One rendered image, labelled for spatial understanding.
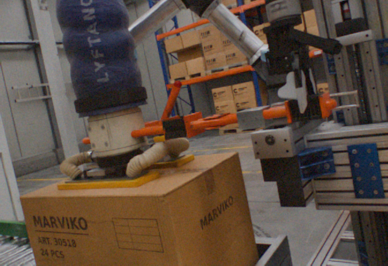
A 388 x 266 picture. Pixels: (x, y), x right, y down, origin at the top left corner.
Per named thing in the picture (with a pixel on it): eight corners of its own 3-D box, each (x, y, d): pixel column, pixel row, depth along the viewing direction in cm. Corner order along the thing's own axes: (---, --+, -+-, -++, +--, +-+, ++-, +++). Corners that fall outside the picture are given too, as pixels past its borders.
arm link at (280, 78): (268, 85, 124) (261, 47, 123) (263, 86, 137) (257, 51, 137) (302, 78, 123) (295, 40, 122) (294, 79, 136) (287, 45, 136)
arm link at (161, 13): (217, -17, 124) (111, 70, 129) (217, -8, 134) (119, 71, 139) (197, -43, 123) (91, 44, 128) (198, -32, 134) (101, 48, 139)
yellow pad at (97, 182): (57, 191, 110) (53, 175, 110) (82, 181, 118) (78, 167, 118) (137, 188, 92) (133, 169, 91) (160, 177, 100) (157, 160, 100)
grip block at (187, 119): (163, 141, 97) (159, 120, 97) (182, 134, 105) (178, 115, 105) (188, 138, 93) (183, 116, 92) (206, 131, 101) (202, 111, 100)
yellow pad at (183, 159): (101, 173, 126) (98, 160, 126) (120, 165, 134) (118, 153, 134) (178, 168, 108) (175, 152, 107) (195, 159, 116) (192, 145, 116)
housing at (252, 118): (238, 131, 86) (234, 112, 86) (249, 126, 92) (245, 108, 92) (265, 127, 83) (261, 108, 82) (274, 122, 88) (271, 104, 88)
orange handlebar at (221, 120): (60, 150, 124) (58, 140, 124) (119, 133, 149) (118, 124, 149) (335, 113, 74) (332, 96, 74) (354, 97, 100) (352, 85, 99)
